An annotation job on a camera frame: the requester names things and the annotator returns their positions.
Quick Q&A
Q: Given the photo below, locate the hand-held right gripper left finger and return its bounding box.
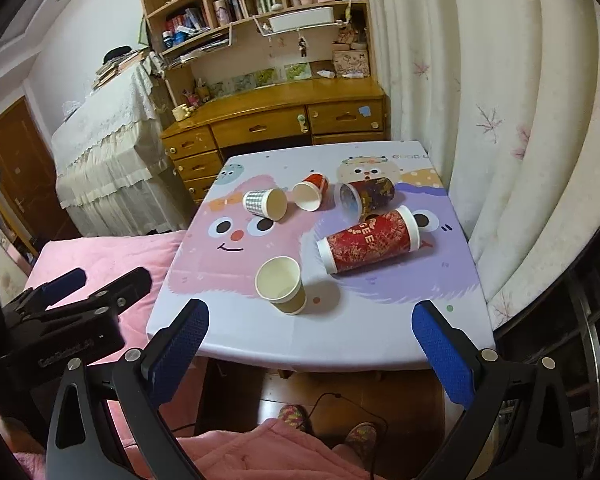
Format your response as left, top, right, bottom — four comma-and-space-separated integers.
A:
46, 299, 211, 480

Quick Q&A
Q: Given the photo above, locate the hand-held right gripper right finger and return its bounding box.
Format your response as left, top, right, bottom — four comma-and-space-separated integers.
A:
411, 300, 578, 480

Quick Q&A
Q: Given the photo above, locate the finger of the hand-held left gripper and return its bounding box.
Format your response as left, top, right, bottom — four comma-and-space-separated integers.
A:
27, 266, 153, 329
2, 268, 87, 322

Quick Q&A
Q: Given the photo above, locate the beige paper cup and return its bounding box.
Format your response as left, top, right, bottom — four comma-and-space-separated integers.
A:
255, 256, 307, 316

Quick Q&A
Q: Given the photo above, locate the large red lidded cup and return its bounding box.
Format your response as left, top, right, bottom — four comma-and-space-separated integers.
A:
316, 205, 422, 277

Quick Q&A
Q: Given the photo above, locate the checked paper cup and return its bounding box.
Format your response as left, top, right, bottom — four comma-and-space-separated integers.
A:
242, 187, 289, 222

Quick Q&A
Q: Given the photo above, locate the dark red patterned cup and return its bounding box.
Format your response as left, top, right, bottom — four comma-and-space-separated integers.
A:
334, 176, 396, 222

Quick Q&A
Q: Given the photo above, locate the small red paper cup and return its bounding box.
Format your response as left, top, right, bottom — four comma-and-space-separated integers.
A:
292, 172, 329, 212

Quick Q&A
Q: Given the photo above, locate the cartoon printed tablecloth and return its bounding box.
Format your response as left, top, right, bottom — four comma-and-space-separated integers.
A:
147, 140, 496, 373

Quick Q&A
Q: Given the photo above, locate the colourful knit slipper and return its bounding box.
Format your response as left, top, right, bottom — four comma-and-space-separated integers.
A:
342, 422, 378, 461
277, 402, 313, 433

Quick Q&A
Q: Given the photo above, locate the person's pink robe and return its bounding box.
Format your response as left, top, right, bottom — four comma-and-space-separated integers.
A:
125, 417, 381, 480

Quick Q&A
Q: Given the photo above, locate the brown wooden door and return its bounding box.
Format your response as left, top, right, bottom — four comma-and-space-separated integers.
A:
0, 97, 81, 256

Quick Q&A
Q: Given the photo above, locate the metal rack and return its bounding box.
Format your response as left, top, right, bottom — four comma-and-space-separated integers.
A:
495, 255, 600, 480

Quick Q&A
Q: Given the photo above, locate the lace covered cabinet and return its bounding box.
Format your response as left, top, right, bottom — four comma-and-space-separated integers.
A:
50, 62, 191, 236

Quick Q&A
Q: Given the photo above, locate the wooden desk with drawers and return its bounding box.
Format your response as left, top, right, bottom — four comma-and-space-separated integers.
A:
160, 80, 388, 206

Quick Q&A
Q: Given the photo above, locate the stack of books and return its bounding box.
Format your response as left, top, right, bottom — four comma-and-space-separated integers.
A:
92, 55, 146, 91

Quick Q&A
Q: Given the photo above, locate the pile of papers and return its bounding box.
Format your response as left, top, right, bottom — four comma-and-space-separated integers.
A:
160, 30, 231, 68

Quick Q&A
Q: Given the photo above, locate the white flowered curtain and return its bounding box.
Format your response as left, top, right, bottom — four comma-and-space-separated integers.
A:
362, 0, 600, 311

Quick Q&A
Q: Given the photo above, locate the patterned storage box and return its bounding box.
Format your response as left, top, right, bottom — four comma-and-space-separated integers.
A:
332, 50, 370, 76

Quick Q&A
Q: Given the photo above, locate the white plastic basket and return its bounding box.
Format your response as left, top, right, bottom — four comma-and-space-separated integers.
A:
267, 5, 337, 33

